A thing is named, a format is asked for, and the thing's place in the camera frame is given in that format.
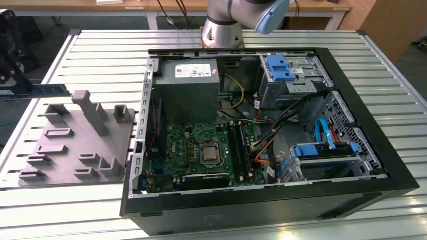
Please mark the grey parts rack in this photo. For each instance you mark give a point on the grey parts rack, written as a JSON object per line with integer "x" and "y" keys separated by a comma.
{"x": 83, "y": 150}

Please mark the wooden cabinet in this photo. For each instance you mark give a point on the wooden cabinet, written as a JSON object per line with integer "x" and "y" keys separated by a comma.
{"x": 394, "y": 25}

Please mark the black graphics card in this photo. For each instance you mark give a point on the black graphics card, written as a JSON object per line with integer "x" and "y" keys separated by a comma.
{"x": 207, "y": 181}

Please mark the grey power supply unit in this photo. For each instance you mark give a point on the grey power supply unit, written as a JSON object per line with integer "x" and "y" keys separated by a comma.
{"x": 187, "y": 100}

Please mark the silver CPU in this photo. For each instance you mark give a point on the silver CPU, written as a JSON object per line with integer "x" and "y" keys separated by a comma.
{"x": 211, "y": 153}

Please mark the CPU socket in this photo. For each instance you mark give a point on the CPU socket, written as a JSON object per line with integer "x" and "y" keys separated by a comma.
{"x": 210, "y": 143}

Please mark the hard disk in blue carrier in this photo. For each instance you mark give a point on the hard disk in blue carrier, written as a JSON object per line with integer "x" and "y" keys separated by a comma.
{"x": 310, "y": 151}

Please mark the wooden desk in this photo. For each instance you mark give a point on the wooden desk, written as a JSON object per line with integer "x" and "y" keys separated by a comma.
{"x": 83, "y": 6}

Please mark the blue plastic drive latch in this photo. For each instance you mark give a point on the blue plastic drive latch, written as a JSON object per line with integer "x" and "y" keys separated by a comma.
{"x": 280, "y": 68}

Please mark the white box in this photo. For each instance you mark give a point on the white box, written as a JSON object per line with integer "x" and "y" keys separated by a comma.
{"x": 110, "y": 2}

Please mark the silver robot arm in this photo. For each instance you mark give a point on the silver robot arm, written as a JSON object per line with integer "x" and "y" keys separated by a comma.
{"x": 220, "y": 30}

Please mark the blue VGA port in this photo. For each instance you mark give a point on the blue VGA port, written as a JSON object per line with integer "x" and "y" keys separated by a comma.
{"x": 159, "y": 168}

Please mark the green motherboard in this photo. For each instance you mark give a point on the green motherboard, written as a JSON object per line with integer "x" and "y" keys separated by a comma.
{"x": 180, "y": 142}

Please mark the silver metal drive cage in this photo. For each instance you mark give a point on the silver metal drive cage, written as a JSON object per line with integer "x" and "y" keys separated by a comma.
{"x": 300, "y": 87}

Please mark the black RAM slot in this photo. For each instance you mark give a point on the black RAM slot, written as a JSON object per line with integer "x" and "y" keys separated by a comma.
{"x": 239, "y": 152}

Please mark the black PC case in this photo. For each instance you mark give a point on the black PC case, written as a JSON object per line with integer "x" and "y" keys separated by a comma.
{"x": 267, "y": 200}

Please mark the metal disk bay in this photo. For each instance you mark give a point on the metal disk bay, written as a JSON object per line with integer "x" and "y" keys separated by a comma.
{"x": 334, "y": 161}

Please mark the dark RAM stick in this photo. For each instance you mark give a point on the dark RAM stick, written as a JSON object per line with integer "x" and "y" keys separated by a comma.
{"x": 50, "y": 90}
{"x": 247, "y": 152}

